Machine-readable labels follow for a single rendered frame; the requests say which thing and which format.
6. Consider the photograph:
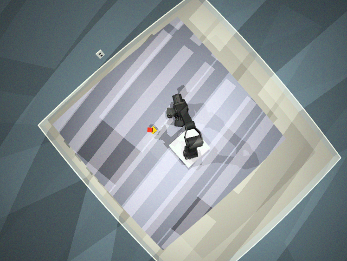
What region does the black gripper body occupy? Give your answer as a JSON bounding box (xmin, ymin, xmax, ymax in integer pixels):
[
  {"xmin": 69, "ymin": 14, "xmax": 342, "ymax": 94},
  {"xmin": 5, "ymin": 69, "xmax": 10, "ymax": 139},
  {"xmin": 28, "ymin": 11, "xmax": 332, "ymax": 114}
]
[{"xmin": 174, "ymin": 113, "xmax": 184, "ymax": 127}]

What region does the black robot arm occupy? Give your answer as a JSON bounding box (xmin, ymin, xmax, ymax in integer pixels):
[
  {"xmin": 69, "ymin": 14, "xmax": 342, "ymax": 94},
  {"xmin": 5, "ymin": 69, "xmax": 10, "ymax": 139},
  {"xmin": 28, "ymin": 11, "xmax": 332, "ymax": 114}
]
[{"xmin": 166, "ymin": 93, "xmax": 204, "ymax": 160}]

